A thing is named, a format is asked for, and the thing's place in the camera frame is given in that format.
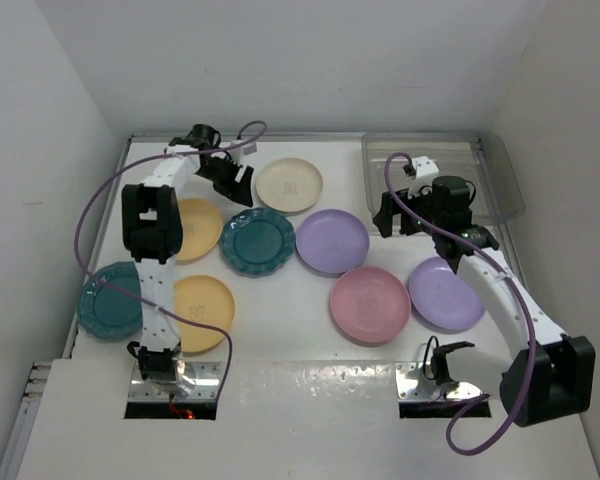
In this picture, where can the pink plate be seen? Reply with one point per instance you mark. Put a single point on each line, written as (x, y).
(369, 305)

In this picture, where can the teal scalloped plate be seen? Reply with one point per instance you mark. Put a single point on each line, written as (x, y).
(106, 313)
(257, 242)

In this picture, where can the purple plate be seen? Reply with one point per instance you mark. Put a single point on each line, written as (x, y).
(442, 298)
(332, 241)

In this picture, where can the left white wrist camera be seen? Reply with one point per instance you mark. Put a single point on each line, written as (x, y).
(237, 151)

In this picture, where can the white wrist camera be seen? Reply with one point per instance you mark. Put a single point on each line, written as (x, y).
(421, 172)
(237, 151)

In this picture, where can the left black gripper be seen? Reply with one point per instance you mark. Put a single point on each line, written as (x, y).
(238, 191)

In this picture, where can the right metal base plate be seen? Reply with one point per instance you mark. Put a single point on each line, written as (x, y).
(412, 386)

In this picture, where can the metal base plate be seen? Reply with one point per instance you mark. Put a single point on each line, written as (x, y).
(194, 382)
(412, 386)

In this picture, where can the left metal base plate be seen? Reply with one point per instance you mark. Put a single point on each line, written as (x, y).
(194, 382)

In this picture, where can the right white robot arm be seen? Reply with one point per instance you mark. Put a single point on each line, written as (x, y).
(549, 373)

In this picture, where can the cream plate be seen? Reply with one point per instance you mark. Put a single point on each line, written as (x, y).
(289, 185)

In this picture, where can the clear plastic bin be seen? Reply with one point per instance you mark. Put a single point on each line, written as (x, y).
(480, 158)

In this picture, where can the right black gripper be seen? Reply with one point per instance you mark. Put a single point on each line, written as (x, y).
(383, 219)

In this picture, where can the yellow plate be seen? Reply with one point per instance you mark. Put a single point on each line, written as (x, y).
(205, 300)
(202, 225)

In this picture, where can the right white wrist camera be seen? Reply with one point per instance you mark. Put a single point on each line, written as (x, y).
(421, 172)

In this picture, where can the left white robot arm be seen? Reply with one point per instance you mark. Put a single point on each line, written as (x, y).
(152, 233)

